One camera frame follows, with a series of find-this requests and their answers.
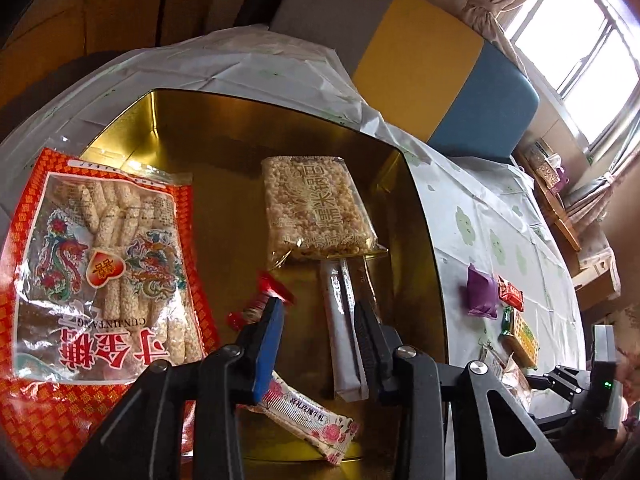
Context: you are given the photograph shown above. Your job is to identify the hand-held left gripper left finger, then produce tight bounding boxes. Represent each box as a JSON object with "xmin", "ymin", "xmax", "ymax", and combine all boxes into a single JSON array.
[{"xmin": 65, "ymin": 297, "xmax": 285, "ymax": 480}]

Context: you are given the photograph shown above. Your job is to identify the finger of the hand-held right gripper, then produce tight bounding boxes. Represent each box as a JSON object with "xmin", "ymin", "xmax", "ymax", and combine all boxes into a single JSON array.
[
  {"xmin": 527, "ymin": 366, "xmax": 596, "ymax": 403},
  {"xmin": 530, "ymin": 407, "xmax": 596, "ymax": 433}
]

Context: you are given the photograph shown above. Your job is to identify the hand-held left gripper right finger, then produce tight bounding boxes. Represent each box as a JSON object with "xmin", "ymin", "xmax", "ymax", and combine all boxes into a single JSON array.
[{"xmin": 353, "ymin": 300, "xmax": 576, "ymax": 480}]

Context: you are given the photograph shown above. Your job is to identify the white stick packet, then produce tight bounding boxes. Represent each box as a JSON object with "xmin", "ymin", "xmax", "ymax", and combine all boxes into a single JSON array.
[{"xmin": 320, "ymin": 257, "xmax": 372, "ymax": 402}]

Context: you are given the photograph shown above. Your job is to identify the orange snack packet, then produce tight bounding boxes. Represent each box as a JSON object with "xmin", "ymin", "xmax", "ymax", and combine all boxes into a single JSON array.
[{"xmin": 482, "ymin": 347, "xmax": 533, "ymax": 411}]

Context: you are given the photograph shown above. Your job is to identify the red twisted candy packet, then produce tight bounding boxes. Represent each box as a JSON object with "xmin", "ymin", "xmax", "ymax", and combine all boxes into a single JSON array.
[{"xmin": 227, "ymin": 270, "xmax": 296, "ymax": 333}]

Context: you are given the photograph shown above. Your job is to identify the green cracker packet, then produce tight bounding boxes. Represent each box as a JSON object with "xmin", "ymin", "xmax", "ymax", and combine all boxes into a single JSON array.
[{"xmin": 500, "ymin": 306, "xmax": 541, "ymax": 371}]

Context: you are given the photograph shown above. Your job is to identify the white floral snack bar packet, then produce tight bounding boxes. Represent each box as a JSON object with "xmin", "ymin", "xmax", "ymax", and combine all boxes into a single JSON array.
[{"xmin": 240, "ymin": 370, "xmax": 361, "ymax": 466}]

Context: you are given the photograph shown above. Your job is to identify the small red label snack packet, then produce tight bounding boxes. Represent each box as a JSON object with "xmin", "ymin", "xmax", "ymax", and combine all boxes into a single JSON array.
[{"xmin": 496, "ymin": 275, "xmax": 526, "ymax": 311}]

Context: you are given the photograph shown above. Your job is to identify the purple snack packet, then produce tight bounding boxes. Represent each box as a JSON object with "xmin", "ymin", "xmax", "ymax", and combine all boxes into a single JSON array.
[{"xmin": 466, "ymin": 262, "xmax": 501, "ymax": 320}]

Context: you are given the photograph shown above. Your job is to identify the clear rice cracker packet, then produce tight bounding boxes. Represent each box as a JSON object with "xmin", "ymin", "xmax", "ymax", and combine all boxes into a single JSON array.
[{"xmin": 260, "ymin": 156, "xmax": 390, "ymax": 266}]

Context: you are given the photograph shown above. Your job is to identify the gold tin box maroon sides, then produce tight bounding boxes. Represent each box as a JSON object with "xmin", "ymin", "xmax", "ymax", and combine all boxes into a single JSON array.
[{"xmin": 80, "ymin": 89, "xmax": 448, "ymax": 463}]

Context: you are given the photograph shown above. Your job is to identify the large red candy packet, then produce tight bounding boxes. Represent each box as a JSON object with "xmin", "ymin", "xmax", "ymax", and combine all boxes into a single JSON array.
[{"xmin": 0, "ymin": 147, "xmax": 221, "ymax": 471}]

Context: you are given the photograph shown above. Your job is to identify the wooden nightstand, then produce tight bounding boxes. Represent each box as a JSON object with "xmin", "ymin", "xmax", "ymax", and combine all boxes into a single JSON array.
[{"xmin": 512, "ymin": 147, "xmax": 586, "ymax": 253}]

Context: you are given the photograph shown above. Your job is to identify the floral side curtain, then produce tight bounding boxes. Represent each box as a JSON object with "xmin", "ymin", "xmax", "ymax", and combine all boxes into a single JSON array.
[{"xmin": 560, "ymin": 152, "xmax": 640, "ymax": 226}]

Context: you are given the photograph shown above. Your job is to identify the tissue box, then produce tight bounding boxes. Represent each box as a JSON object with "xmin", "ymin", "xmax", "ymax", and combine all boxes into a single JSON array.
[{"xmin": 522, "ymin": 140, "xmax": 563, "ymax": 191}]

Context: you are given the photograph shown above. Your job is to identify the grey yellow blue headboard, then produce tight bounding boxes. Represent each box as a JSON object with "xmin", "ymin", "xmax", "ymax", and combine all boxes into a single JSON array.
[{"xmin": 270, "ymin": 0, "xmax": 541, "ymax": 161}]

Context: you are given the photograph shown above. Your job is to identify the window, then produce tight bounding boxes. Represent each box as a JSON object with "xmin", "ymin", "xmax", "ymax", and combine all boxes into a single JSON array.
[{"xmin": 502, "ymin": 0, "xmax": 640, "ymax": 148}]

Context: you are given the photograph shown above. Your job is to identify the tied beige curtain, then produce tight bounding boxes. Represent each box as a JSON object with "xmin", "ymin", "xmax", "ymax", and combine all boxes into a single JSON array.
[{"xmin": 457, "ymin": 0, "xmax": 568, "ymax": 53}]

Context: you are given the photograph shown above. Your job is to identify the wooden wardrobe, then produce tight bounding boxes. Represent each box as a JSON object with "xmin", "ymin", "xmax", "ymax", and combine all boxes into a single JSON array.
[{"xmin": 0, "ymin": 0, "xmax": 281, "ymax": 126}]

